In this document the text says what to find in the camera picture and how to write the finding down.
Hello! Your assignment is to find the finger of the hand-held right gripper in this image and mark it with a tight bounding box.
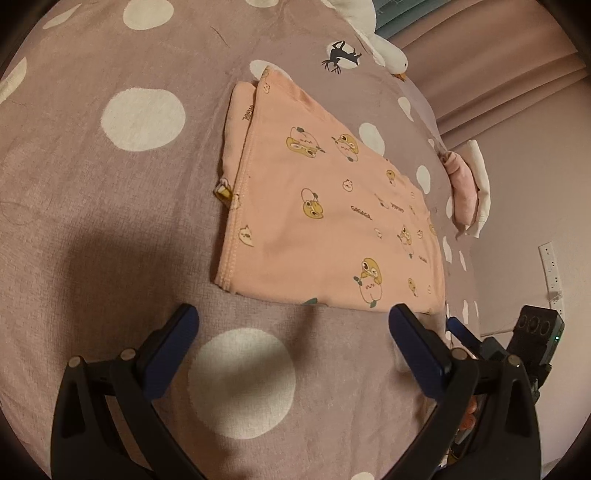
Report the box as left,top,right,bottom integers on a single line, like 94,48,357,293
445,318,483,358

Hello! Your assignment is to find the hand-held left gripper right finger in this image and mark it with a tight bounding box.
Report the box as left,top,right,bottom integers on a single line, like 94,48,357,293
383,303,541,480

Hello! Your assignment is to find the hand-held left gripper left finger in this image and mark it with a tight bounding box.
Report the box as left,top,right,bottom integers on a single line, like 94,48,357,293
50,303,206,480

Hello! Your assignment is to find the pink cartoon print shirt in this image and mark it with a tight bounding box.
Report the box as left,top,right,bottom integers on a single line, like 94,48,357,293
212,66,448,316

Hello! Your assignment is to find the person's right hand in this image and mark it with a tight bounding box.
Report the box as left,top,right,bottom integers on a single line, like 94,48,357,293
457,394,483,444

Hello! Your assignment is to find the white power strip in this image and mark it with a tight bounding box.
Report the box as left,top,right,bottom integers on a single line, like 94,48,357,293
538,240,565,315

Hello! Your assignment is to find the mauve polka dot blanket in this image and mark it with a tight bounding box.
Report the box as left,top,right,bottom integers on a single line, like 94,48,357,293
0,0,485,480

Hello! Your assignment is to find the folded pink garment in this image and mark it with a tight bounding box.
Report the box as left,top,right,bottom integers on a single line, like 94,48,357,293
442,152,482,228

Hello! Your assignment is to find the folded white garment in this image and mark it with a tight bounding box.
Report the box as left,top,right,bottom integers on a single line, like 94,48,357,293
455,141,491,239

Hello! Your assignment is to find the pink curtain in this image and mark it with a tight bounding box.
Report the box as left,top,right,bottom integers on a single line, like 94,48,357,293
392,0,591,137

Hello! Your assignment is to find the white goose plush toy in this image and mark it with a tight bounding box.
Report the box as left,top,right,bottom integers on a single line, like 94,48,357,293
323,0,410,82

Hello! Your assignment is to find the teal curtain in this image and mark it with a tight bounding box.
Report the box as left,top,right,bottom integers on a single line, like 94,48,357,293
372,0,432,38

